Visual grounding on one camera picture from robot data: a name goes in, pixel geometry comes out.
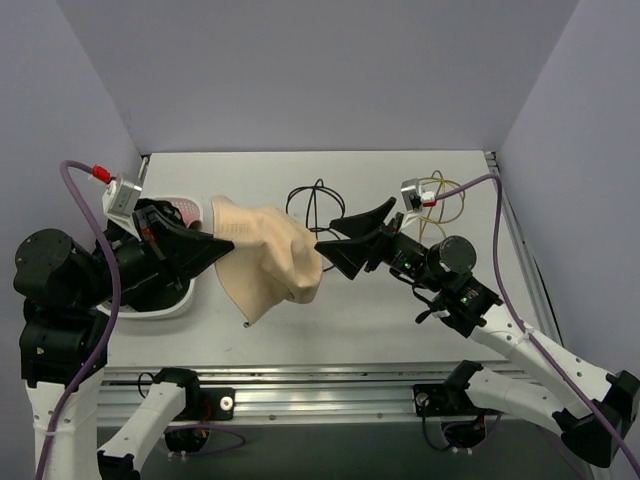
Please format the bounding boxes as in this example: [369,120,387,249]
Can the beige bucket hat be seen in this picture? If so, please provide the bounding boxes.
[211,196,323,326]

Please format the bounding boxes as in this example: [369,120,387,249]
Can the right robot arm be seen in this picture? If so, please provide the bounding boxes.
[315,199,639,468]

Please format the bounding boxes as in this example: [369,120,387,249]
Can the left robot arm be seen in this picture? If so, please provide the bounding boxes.
[13,200,234,479]

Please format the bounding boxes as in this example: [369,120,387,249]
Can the pink cap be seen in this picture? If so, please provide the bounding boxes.
[169,197,204,227]

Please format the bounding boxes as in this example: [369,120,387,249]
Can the white plastic basket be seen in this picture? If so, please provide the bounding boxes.
[104,211,202,321]

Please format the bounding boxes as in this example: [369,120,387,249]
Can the black wire hat stand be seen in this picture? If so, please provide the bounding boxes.
[285,178,346,240]

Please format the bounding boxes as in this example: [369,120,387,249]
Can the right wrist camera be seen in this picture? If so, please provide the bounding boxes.
[400,178,437,218]

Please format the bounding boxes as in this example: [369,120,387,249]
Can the gold wire hat stand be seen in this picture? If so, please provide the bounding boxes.
[418,169,466,242]

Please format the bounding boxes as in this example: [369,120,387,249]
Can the aluminium front rail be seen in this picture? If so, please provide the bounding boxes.
[97,367,546,426]

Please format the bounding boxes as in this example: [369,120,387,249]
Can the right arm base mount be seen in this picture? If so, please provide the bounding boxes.
[412,360,501,455]

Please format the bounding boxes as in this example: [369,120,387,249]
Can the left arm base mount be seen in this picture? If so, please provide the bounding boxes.
[136,367,214,456]

